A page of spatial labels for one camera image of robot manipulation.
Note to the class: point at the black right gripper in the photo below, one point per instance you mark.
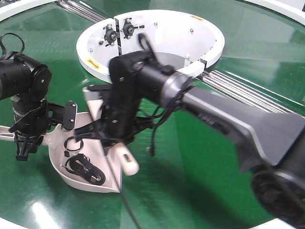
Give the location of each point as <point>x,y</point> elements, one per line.
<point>118,121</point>

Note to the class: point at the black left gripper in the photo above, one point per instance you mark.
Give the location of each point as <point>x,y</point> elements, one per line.
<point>31,122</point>

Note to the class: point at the pink hand brush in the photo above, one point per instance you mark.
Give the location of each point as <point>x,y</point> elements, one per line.
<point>118,151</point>

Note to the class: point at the pink plastic dustpan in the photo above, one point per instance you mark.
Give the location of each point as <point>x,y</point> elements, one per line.
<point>83,164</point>

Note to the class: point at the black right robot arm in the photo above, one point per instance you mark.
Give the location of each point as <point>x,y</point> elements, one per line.
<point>144,93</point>

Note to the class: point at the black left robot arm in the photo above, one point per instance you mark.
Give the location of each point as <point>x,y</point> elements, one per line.
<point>26,82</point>

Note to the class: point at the orange warning label front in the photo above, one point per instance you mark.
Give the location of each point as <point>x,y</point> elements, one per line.
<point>93,63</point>

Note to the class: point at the orange warning label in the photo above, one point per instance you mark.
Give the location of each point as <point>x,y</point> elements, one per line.
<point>197,17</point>
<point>93,63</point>

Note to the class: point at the steel rollers top left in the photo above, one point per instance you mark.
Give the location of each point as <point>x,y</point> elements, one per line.
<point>81,10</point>

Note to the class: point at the white outer rim left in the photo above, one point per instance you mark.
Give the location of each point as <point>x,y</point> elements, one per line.
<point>20,6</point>

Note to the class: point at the white rim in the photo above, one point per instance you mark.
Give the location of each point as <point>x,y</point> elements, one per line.
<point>20,6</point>
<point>294,10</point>

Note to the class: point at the orange warning label back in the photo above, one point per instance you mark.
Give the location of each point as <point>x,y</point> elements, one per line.
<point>197,17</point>

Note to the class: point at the white outer rim right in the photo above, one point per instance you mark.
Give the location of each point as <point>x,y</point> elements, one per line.
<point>294,10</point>

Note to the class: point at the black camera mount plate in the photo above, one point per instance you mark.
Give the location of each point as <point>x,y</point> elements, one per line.
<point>69,116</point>

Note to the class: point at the black bearing mount left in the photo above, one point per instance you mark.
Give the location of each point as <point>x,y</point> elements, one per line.
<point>110,35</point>

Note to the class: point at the black bearing mount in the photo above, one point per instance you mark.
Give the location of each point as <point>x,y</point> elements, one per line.
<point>110,35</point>
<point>128,28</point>

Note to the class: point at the black bearing mount right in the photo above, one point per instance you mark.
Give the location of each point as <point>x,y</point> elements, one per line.
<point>128,28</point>

